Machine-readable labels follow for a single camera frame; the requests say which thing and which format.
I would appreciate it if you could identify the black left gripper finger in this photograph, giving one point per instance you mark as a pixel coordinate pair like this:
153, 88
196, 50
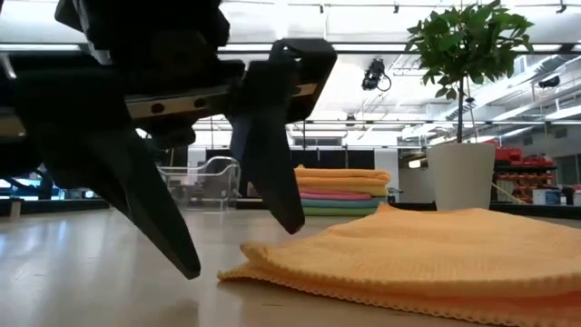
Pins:
113, 172
268, 159

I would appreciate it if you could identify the pink microfiber towel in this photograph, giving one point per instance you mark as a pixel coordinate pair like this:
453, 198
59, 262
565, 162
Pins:
333, 196

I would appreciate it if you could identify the blue microfiber towel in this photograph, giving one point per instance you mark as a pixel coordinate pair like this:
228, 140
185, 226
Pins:
340, 203

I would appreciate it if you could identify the green microfiber towel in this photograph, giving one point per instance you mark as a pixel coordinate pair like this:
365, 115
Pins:
338, 211

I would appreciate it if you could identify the golden orange microfiber towel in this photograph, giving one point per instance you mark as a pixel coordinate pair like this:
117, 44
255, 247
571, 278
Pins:
431, 254

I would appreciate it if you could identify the clear plastic bin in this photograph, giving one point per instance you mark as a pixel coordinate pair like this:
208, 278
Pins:
204, 181

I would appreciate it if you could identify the black room partition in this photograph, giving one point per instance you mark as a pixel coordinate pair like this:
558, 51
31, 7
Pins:
336, 159

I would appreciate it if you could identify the black ceiling spotlight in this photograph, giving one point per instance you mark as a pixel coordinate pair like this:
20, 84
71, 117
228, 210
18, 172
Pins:
373, 75
549, 82

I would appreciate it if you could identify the white plant pot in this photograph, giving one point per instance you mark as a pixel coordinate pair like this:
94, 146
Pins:
460, 181

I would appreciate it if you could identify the green leafy plant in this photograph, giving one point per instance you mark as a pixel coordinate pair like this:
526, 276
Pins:
467, 41

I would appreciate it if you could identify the red storage bin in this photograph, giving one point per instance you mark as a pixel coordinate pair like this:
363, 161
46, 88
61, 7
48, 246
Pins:
502, 154

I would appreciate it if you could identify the yellow stick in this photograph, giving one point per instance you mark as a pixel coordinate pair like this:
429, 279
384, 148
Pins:
505, 193

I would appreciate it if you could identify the blue and white box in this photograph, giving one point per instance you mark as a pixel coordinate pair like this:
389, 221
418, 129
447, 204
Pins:
547, 197

